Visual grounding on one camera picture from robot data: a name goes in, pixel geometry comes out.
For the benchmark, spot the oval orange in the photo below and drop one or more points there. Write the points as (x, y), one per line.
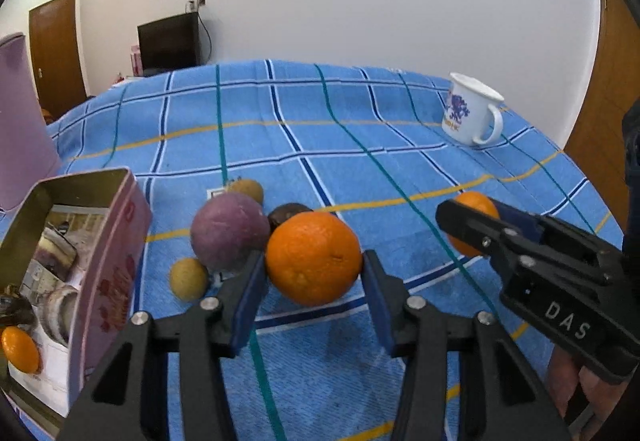
(20, 348)

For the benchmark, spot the brown wooden door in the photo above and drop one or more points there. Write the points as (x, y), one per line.
(55, 51)

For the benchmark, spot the dark blue clothing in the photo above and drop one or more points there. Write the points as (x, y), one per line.
(632, 146)

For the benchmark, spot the black television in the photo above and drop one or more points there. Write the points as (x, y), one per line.
(167, 41)

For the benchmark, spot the longan with stem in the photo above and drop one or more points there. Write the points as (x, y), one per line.
(247, 191)

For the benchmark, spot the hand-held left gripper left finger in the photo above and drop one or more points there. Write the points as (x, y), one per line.
(247, 296)

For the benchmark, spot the person's right hand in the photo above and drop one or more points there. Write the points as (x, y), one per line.
(560, 371)

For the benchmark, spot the pink electric kettle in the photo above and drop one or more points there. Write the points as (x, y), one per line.
(25, 121)

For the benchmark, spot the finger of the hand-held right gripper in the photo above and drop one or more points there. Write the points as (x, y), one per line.
(525, 221)
(470, 223)

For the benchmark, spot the purple sweet potato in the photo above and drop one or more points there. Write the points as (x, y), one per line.
(227, 231)

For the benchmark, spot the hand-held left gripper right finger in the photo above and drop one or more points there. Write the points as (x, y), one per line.
(380, 301)

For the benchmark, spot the beige striped round piece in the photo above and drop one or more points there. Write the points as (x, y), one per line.
(60, 316)

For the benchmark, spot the dark striped round piece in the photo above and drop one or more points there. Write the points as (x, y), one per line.
(55, 256)

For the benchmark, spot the dark passion fruit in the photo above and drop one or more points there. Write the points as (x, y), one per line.
(287, 216)

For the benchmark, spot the small orange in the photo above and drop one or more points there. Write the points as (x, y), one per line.
(477, 203)

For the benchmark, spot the large orange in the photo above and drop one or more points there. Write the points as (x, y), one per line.
(312, 261)

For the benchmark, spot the wall socket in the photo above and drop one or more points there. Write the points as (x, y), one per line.
(196, 2)

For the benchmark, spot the pink tin box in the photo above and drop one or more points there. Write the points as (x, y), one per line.
(105, 281)

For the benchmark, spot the white printed mug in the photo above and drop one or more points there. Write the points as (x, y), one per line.
(470, 116)

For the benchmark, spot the blue plaid tablecloth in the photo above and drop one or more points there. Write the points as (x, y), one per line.
(350, 146)

